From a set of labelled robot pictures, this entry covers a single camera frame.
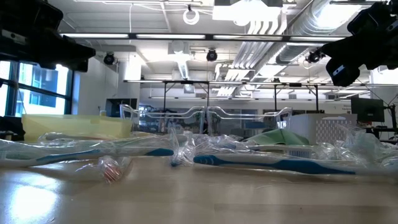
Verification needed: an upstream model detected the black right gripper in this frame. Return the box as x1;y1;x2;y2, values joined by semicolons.
322;30;398;87

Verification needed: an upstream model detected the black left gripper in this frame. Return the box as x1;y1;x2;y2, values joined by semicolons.
0;32;96;73

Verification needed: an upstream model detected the orange toothbrush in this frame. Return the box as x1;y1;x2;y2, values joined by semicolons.
74;155;133;184

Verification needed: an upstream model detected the black computer monitor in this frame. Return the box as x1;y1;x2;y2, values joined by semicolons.
350;97;386;123

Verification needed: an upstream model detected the yellow plastic bin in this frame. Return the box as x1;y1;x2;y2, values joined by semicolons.
21;113;134;143

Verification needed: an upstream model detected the white perforated plastic basket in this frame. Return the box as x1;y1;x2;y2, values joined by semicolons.
287;113;358;147

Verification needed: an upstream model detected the wrapped green toothbrush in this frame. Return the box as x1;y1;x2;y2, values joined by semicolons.
37;131;137;142

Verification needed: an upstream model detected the overhead LED light bar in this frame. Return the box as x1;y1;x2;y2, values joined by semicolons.
60;32;346;43

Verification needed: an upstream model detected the green cloth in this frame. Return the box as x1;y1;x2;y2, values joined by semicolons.
245;128;311;146

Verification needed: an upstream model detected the clear plastic bin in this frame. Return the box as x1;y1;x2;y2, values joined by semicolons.
206;105;294;138
119;103;206;135

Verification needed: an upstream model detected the window with dark frame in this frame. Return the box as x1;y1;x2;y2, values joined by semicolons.
0;60;74;118

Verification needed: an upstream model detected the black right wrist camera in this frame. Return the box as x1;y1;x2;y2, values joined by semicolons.
347;0;398;35

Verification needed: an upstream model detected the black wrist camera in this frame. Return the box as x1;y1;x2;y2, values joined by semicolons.
347;0;398;35
0;0;65;35

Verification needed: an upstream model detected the black wall display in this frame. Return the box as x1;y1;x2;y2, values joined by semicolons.
105;98;139;118

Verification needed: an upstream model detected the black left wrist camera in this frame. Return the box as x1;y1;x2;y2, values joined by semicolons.
0;0;65;35

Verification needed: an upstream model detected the white cable coil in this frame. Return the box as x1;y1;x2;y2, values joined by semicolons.
182;4;201;26

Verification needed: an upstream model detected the black background workstation frame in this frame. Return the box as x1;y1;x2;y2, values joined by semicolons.
123;79;371;113

